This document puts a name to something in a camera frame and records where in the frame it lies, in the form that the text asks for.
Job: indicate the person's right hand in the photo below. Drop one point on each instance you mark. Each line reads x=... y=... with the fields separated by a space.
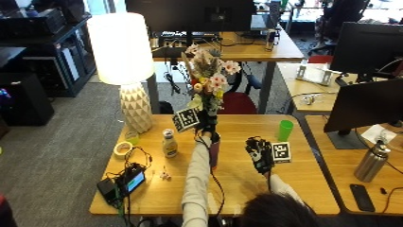
x=259 y=156

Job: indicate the person's left hand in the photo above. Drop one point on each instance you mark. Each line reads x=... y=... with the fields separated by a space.
x=206 y=123

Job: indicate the mixed flower bouquet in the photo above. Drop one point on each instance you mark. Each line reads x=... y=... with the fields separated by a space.
x=208 y=75

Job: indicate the white marker cube left glove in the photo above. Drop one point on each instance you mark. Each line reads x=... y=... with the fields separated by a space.
x=184 y=119

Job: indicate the white marker cube glove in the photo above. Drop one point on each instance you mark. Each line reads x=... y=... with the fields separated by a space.
x=280 y=152
x=184 y=119

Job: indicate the white marker cube right glove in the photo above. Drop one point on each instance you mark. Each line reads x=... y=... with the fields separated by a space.
x=280 y=152

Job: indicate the red chair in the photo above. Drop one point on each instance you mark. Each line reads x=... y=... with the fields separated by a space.
x=236 y=103

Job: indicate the green plastic cup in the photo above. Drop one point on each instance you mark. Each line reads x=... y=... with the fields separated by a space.
x=284 y=130

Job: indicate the purple vase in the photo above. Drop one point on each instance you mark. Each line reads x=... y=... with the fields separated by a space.
x=214 y=151

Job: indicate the small yellow drink bottle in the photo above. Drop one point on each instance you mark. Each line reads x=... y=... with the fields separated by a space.
x=169 y=145

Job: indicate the small green-yellow jar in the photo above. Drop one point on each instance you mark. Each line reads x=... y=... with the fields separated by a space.
x=131 y=137

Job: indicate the clear glasses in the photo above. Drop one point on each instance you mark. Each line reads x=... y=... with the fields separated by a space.
x=309 y=98

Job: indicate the wooden side desk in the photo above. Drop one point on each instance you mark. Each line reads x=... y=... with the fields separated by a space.
x=302 y=91

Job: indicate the small loose white flower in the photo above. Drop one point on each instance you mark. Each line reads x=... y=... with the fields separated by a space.
x=165 y=175

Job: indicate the white tape roll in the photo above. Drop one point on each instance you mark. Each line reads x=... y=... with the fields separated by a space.
x=121 y=150

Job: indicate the wooden back desk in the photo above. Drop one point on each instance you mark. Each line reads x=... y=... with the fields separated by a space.
x=251 y=48

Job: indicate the white laptop stand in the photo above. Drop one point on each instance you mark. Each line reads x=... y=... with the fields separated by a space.
x=313 y=75

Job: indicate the black device with lit screen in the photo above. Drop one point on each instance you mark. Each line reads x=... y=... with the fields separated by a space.
x=133 y=179

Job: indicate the steel water bottle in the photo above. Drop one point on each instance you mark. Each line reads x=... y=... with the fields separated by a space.
x=371 y=162

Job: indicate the black monitor on stand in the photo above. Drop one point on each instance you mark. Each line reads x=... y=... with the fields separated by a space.
x=364 y=105

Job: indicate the white table lamp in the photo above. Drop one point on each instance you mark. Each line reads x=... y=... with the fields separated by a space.
x=122 y=50

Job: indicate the white paper sheet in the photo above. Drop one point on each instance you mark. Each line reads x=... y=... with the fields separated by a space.
x=377 y=134

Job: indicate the black smartphone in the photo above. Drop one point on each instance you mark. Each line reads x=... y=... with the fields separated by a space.
x=361 y=197

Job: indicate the wide black monitor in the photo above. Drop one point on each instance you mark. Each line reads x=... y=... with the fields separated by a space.
x=188 y=14

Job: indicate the black battery box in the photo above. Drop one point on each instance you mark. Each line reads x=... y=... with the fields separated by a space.
x=106 y=190

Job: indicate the small black adapter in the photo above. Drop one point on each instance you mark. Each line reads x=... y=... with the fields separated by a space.
x=383 y=190

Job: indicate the large black monitor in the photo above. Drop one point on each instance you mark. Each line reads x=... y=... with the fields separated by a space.
x=367 y=47

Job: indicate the black shelf cabinet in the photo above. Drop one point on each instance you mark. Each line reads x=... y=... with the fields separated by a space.
x=54 y=53

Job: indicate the black computer tower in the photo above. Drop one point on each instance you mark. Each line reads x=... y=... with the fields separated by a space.
x=22 y=97

